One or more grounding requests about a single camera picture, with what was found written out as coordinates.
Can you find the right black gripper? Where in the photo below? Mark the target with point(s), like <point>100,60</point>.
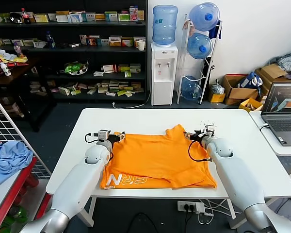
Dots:
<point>197,137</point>

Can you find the pink white medicine box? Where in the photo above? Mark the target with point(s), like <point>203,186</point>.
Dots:
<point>133,14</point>

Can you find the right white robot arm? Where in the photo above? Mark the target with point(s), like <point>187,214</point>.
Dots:
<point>237,179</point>

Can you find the grey laptop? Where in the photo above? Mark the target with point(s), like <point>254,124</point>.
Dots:
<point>283,126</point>

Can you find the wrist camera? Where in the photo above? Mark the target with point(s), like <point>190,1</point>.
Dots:
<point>103,135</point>
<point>209,128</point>

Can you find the white water dispenser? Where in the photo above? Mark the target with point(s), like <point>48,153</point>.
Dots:
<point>162,85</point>

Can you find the dark blue cloth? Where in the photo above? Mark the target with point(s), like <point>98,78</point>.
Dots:
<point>215,32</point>

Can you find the small white side table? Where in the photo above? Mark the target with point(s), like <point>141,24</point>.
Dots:
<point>269,143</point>

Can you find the small yellow box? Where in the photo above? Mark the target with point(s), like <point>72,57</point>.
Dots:
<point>217,98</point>

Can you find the red white flat box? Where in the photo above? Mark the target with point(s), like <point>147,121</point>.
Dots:
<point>109,69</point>

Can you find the green plastic bottle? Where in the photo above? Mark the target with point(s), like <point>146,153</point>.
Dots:
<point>18,213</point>

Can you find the yellow green medicine box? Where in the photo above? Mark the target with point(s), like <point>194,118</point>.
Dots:
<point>41,18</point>

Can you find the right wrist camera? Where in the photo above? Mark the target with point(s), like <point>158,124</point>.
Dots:
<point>209,128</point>

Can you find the white power strip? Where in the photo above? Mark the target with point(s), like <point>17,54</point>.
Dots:
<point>186,206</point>

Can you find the blue water jug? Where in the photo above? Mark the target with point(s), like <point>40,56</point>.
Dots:
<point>203,17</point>
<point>191,89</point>
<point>198,46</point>

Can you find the grey blue clothes pile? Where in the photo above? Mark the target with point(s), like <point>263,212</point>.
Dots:
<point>289,63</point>

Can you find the upright blue water bottle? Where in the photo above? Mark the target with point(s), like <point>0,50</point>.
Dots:
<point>165,26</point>

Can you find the yellow white medicine box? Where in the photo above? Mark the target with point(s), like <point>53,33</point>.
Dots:
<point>115,41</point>

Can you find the white plug adapter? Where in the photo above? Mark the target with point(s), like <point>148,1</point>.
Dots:
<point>203,208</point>

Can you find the large cardboard box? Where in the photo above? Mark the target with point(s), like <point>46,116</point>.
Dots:
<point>271,72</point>

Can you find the grey plastic bag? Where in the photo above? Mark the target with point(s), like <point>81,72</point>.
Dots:
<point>217,88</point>

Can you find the red white cart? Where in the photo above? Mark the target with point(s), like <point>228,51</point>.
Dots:
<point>14,188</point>

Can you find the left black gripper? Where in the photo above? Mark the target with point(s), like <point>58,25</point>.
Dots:
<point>114,138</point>

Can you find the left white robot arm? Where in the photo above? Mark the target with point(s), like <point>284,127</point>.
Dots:
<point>72,184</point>

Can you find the cola bottle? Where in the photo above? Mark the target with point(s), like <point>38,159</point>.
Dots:
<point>26,17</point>

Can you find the dark wooden table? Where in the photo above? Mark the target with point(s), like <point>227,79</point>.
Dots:
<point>19,75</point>

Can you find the white plastic bottle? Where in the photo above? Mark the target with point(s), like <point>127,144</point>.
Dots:
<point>6,70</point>

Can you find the blue bag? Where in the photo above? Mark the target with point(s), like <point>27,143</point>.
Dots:
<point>249,81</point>

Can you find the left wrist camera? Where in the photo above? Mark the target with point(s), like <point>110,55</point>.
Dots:
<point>103,135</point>

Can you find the pink drink bottle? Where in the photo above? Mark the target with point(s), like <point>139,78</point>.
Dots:
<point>18,49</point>

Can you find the white work table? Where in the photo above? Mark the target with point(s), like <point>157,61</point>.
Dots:
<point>160,119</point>

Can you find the white jug rack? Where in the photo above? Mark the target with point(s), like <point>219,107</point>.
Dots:
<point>214,58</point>

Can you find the open cardboard box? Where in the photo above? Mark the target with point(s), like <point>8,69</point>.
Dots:
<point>240,94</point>

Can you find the yellow cardboard box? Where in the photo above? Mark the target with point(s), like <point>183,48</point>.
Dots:
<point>249,104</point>

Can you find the orange t-shirt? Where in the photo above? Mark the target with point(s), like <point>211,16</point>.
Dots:
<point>148,157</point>

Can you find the light blue garment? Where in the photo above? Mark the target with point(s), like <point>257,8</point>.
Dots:
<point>7,160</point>

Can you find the blue white medicine box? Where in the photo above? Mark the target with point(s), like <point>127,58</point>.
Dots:
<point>75,18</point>

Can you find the blue drink bottle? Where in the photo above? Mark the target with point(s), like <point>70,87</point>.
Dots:
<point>50,41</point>

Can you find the black shiny helmet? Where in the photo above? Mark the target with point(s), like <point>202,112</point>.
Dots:
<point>15,18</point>

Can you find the black shelf unit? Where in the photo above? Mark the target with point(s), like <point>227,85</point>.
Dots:
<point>92,55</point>

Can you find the white paper cup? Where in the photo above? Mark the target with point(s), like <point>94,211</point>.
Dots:
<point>141,45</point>

